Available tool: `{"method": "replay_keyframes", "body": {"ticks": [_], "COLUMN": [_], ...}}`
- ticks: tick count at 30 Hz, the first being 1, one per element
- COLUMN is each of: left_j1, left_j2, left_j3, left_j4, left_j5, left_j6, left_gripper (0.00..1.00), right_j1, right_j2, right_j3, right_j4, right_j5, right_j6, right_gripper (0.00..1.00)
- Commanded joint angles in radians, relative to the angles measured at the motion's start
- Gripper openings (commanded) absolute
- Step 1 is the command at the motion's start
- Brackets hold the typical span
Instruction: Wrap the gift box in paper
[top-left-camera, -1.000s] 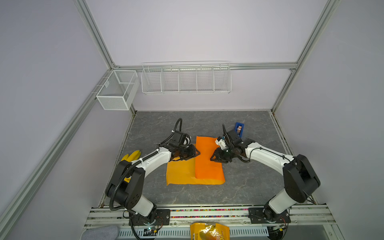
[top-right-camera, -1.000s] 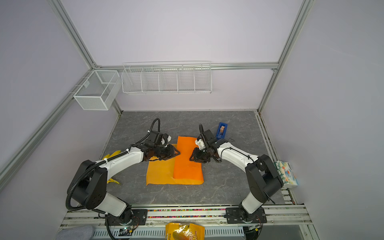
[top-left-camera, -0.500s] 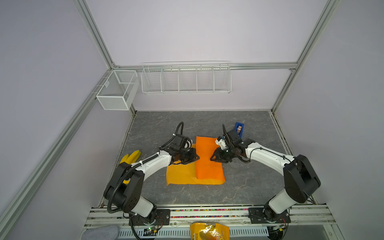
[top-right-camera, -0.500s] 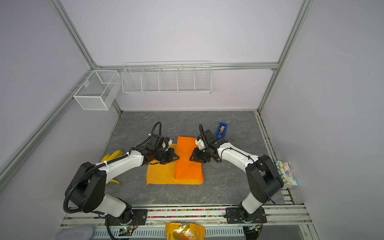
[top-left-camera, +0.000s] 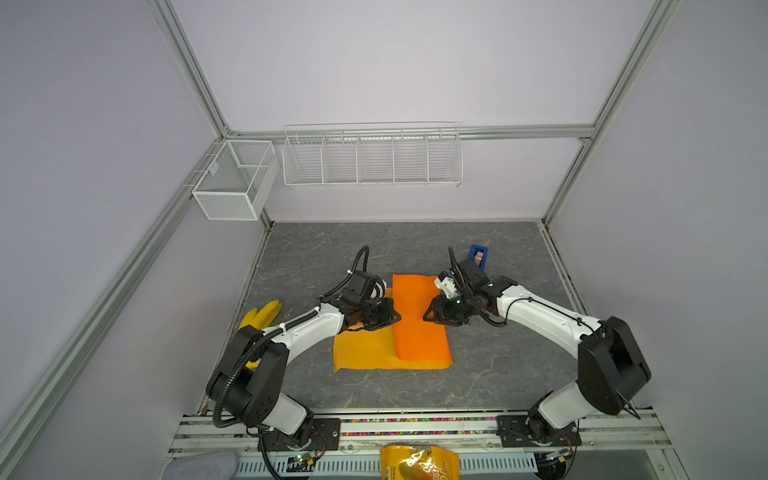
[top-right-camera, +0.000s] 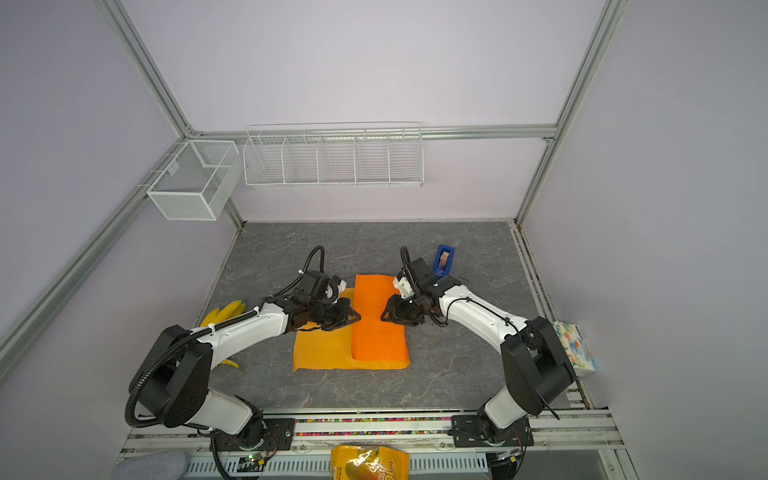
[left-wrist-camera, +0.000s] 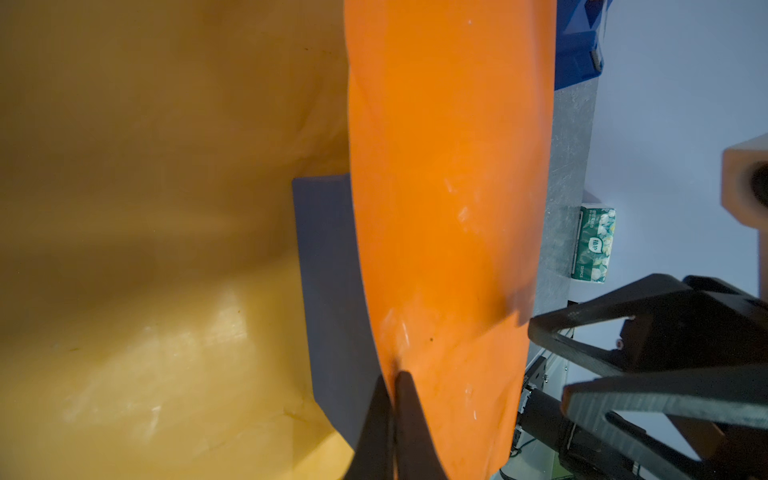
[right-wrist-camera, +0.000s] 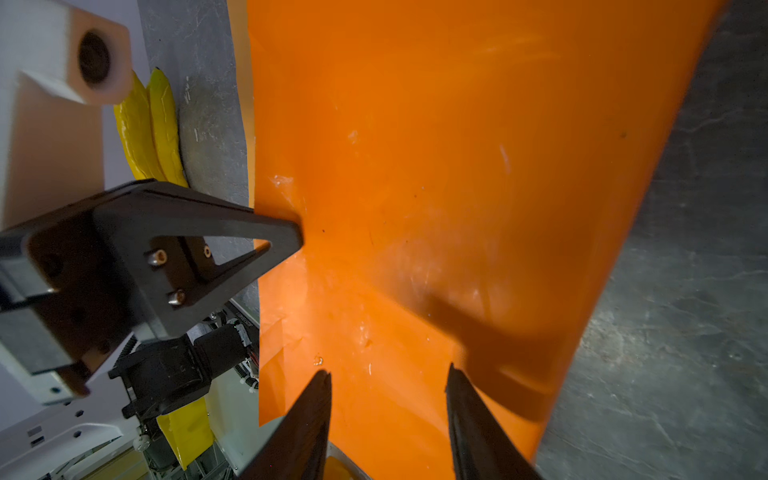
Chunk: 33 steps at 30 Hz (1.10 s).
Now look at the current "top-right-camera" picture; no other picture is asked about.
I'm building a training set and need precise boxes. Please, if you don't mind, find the grey cloth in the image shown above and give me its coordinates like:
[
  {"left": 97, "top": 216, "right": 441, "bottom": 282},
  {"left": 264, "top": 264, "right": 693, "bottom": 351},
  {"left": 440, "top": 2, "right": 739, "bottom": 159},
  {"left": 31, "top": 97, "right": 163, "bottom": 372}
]
[{"left": 110, "top": 451, "right": 188, "bottom": 480}]

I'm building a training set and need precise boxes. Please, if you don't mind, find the aluminium rail frame base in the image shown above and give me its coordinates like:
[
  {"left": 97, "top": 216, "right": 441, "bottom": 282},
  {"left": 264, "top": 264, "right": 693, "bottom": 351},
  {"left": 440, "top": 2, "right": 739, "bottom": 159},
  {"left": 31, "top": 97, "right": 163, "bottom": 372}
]
[{"left": 118, "top": 410, "right": 626, "bottom": 459}]

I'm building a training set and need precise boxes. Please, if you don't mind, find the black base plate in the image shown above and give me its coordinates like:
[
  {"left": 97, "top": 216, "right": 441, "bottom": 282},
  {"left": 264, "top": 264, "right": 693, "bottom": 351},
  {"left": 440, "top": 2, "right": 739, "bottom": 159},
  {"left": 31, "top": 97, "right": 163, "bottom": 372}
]
[
  {"left": 212, "top": 417, "right": 296, "bottom": 453},
  {"left": 450, "top": 413, "right": 534, "bottom": 448}
]

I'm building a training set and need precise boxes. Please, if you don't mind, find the green white tissue pack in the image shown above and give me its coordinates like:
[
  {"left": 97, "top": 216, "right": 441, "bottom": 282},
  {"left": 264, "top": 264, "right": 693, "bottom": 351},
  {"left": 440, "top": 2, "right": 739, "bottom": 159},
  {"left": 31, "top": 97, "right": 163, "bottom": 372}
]
[{"left": 553, "top": 321, "right": 596, "bottom": 377}]

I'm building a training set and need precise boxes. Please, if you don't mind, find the yellow banana bunch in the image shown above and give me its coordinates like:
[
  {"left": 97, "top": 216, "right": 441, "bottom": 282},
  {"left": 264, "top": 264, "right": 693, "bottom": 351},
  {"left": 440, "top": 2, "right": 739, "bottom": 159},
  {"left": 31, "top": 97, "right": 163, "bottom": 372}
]
[{"left": 200, "top": 299, "right": 247, "bottom": 370}]

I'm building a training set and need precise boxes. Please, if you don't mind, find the blue tape dispenser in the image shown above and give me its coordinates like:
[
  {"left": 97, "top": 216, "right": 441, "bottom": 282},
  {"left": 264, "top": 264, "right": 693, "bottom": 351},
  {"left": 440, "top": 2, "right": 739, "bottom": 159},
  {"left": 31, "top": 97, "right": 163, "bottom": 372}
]
[{"left": 433, "top": 244, "right": 455, "bottom": 277}]

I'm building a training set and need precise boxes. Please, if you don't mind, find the yellow snack bag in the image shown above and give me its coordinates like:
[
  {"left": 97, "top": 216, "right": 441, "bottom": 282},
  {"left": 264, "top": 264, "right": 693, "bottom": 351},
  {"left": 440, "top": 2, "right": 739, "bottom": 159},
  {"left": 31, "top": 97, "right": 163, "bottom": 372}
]
[{"left": 331, "top": 445, "right": 410, "bottom": 480}]

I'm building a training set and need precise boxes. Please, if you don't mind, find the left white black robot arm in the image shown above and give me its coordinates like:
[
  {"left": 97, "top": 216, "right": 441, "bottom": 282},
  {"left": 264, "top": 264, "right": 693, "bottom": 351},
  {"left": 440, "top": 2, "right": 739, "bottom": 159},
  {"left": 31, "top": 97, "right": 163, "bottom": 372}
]
[{"left": 124, "top": 245, "right": 361, "bottom": 443}]

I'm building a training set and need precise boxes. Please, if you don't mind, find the white slotted cable duct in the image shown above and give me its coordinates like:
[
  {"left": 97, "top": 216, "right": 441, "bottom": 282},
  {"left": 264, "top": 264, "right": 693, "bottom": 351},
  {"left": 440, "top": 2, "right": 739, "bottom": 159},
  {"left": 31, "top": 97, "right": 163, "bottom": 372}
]
[{"left": 221, "top": 452, "right": 492, "bottom": 479}]

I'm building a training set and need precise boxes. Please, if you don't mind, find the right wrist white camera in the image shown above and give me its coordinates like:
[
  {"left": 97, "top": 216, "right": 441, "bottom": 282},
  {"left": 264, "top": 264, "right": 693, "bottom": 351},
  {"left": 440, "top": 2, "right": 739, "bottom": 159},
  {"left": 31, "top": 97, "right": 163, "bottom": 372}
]
[{"left": 393, "top": 275, "right": 415, "bottom": 300}]

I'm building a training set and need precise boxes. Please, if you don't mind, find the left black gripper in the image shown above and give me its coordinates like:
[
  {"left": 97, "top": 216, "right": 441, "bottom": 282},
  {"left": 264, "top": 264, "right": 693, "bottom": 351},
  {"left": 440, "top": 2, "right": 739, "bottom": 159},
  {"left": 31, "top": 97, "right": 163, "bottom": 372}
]
[{"left": 310, "top": 297, "right": 362, "bottom": 331}]

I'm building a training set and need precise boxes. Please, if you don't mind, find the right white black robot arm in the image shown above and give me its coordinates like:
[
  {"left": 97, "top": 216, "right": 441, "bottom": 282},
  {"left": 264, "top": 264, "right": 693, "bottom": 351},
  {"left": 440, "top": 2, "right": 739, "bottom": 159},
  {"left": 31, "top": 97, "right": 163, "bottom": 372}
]
[{"left": 381, "top": 246, "right": 577, "bottom": 441}]

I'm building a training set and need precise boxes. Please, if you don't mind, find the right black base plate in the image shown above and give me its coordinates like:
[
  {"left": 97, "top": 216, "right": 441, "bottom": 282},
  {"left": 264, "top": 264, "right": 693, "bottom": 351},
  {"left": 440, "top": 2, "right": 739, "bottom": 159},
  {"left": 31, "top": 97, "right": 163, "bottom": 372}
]
[{"left": 450, "top": 413, "right": 534, "bottom": 448}]

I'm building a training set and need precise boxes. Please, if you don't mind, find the white mesh square basket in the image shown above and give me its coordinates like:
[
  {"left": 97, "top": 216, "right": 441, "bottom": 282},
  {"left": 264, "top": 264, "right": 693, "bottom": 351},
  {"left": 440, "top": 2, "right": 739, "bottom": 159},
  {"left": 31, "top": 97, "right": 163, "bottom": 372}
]
[{"left": 147, "top": 140, "right": 244, "bottom": 221}]

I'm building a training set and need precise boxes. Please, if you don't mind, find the white wire long shelf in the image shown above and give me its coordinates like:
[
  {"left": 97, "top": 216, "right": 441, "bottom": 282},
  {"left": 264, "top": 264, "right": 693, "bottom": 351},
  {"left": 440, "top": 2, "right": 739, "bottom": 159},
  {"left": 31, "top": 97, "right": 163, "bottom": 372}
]
[{"left": 242, "top": 122, "right": 425, "bottom": 187}]

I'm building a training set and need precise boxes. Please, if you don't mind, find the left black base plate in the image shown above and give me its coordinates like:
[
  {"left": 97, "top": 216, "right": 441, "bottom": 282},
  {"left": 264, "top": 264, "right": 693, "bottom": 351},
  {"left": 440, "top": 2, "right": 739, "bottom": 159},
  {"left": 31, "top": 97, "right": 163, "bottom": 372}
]
[{"left": 212, "top": 417, "right": 296, "bottom": 453}]

